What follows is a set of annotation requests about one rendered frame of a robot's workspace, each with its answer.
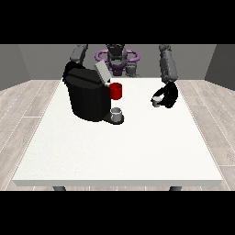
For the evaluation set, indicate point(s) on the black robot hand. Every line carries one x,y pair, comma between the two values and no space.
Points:
169,95
68,68

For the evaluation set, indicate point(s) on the small grey coffee pod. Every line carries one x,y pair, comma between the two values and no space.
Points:
156,101

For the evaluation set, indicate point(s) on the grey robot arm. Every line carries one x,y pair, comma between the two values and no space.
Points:
79,53
167,65

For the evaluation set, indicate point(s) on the black coffee machine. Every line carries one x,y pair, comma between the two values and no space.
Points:
88,95

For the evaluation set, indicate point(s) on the pale grey machine lid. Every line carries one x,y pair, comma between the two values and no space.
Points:
102,71

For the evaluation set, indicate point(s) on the red pod holder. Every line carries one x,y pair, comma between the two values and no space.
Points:
116,91

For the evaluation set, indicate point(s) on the grey robot trunk purple rings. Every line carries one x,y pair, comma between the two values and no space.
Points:
116,60

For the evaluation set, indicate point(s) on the small grey cup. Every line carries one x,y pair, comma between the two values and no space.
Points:
116,114

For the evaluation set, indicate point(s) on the dark table leg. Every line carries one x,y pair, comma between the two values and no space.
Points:
59,188
175,188

